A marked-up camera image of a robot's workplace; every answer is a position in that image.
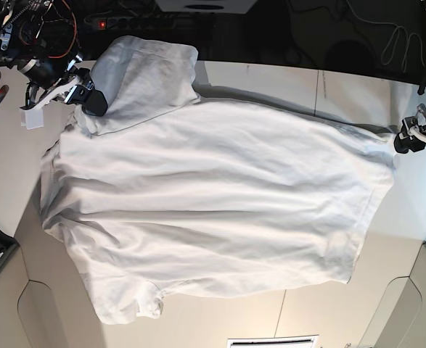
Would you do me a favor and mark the white t-shirt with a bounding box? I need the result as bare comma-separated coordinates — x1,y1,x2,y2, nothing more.
41,36,395,325

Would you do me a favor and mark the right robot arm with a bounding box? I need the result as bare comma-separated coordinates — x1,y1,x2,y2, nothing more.
0,1,108,129

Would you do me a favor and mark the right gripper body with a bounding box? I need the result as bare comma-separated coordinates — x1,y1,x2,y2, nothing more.
18,54,93,129

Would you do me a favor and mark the white vent grille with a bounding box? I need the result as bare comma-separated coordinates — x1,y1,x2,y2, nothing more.
226,335,319,348

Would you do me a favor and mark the black power strip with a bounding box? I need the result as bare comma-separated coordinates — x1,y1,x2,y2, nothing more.
83,12,215,31

